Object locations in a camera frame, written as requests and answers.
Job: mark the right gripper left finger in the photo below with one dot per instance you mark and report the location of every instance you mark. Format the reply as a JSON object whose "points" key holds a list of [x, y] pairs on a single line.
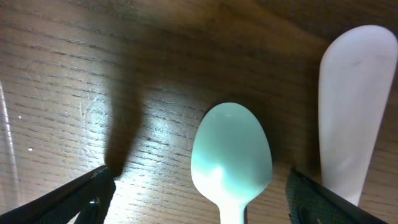
{"points": [[87, 198]]}

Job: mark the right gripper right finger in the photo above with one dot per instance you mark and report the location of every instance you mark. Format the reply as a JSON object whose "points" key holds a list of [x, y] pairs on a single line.
{"points": [[311, 203]]}

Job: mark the clear plastic container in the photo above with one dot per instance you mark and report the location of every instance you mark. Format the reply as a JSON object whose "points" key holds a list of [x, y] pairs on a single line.
{"points": [[10, 192]]}

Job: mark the mint green plastic spoon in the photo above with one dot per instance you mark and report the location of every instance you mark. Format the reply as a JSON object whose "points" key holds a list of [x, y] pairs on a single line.
{"points": [[231, 160]]}

